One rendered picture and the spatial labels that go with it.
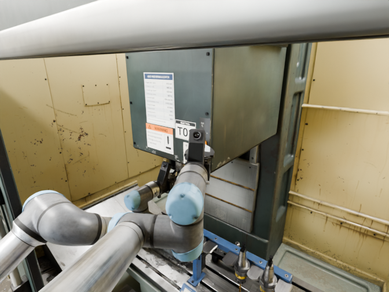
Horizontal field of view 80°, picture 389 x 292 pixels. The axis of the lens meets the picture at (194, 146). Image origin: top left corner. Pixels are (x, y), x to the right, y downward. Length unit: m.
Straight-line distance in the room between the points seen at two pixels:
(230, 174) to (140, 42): 1.44
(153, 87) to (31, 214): 0.58
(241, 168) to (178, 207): 1.08
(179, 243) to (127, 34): 0.45
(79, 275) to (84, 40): 0.29
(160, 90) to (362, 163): 1.31
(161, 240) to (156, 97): 0.56
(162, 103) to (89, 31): 0.69
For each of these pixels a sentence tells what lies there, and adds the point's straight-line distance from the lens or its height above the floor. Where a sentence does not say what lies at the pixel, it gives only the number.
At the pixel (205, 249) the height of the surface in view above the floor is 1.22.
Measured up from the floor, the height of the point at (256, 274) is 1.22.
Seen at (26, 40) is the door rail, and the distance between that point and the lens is 0.38.
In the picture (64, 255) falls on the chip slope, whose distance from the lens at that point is 1.99.
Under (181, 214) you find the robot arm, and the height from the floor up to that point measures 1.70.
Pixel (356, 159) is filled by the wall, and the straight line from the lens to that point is 1.73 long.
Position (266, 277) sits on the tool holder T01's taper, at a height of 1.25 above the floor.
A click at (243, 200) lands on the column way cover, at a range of 1.62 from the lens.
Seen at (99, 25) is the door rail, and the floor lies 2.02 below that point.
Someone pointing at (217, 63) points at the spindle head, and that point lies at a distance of 0.76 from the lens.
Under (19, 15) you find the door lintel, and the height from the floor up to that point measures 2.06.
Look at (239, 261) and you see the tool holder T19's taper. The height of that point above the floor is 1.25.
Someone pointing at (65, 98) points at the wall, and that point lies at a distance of 1.91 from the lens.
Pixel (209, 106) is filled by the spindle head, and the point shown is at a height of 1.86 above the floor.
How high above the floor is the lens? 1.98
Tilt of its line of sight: 19 degrees down
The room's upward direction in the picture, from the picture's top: straight up
